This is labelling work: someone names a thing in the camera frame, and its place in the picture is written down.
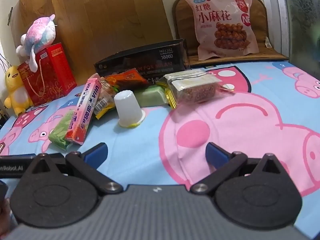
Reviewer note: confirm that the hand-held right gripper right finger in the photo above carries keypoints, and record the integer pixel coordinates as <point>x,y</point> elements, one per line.
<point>216,155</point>

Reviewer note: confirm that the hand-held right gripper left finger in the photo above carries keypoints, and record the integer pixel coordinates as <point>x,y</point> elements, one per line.
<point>96,153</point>

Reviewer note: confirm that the green snack packet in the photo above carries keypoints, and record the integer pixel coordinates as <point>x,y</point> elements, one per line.
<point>58,132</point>

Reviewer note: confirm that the long pink tablet box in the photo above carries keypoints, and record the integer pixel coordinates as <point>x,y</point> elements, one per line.
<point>85,110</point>

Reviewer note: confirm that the yellow barcode snack packet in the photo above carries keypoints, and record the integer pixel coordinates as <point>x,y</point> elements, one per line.
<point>106,100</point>

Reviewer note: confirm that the white plastic cup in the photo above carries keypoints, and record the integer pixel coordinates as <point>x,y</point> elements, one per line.
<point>127,107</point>

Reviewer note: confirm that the clear yellow-edged snack packet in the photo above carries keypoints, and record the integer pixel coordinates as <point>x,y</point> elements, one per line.
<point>190,75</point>
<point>197,92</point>

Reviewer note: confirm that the green cake packet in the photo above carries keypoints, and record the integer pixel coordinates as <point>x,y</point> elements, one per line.
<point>151,96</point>

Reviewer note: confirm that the orange snack packet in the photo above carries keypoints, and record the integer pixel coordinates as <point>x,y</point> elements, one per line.
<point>127,78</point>

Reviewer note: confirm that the black cardboard box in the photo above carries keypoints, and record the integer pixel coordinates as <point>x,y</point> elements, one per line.
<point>150,60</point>

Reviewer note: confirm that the printed cartoon bedsheet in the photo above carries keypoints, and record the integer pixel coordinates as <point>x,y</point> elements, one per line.
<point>140,140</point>

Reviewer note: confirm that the yellow plush duck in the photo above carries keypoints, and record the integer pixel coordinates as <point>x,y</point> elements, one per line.
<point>16,90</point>

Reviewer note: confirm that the red gift bag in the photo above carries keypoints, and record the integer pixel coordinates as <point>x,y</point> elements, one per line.
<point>52,77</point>

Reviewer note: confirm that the pink and blue plush toy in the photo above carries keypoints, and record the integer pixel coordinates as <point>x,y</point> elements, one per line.
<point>40,33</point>

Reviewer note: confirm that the large pink snack bag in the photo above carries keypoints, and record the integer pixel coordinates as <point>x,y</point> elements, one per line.
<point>220,22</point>

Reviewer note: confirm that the wooden board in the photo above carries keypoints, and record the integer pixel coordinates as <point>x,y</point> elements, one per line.
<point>105,17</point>

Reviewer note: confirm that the frosted glass door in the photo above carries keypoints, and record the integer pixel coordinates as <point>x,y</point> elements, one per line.
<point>300,17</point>

